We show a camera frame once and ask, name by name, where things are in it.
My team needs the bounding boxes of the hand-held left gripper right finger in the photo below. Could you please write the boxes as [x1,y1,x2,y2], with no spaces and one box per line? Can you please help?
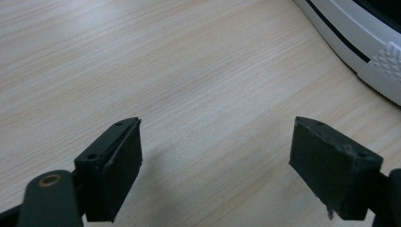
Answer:
[288,115,384,221]

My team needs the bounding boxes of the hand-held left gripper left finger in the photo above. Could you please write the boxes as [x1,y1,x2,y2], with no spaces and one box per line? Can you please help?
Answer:
[74,116,144,223]

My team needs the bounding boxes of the black canvas sneaker white laces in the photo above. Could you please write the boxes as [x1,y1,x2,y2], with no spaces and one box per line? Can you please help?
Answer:
[292,0,401,107]

